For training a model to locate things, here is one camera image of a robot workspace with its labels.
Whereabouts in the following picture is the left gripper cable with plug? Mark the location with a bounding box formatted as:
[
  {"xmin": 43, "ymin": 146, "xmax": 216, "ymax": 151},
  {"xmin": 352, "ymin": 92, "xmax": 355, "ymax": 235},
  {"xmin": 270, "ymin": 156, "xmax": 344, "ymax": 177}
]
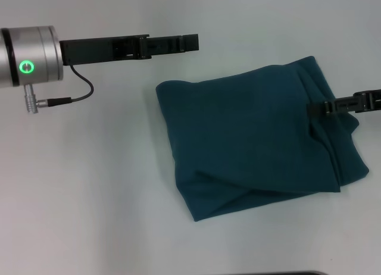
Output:
[{"xmin": 23, "ymin": 64, "xmax": 95, "ymax": 115}]

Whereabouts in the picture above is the dark grey flat panel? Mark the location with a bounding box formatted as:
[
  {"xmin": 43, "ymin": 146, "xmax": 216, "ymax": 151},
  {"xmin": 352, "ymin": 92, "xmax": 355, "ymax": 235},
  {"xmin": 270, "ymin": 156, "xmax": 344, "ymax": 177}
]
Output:
[{"xmin": 205, "ymin": 270, "xmax": 329, "ymax": 275}]

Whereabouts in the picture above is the teal blue printed t-shirt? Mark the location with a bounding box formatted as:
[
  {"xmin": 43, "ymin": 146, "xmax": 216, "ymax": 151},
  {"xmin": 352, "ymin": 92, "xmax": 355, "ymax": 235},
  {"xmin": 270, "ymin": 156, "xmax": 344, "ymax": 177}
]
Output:
[{"xmin": 155, "ymin": 55, "xmax": 370, "ymax": 223}]

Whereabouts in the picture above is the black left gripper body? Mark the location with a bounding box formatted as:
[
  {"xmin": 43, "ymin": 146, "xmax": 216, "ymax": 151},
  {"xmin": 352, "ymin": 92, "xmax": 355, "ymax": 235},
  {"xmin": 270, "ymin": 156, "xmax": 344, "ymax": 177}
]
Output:
[{"xmin": 58, "ymin": 34, "xmax": 150, "ymax": 67}]

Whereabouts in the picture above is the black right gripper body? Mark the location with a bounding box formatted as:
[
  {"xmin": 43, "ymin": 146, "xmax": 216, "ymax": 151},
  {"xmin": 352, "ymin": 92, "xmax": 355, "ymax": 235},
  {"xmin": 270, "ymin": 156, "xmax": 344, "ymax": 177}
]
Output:
[{"xmin": 353, "ymin": 89, "xmax": 381, "ymax": 114}]

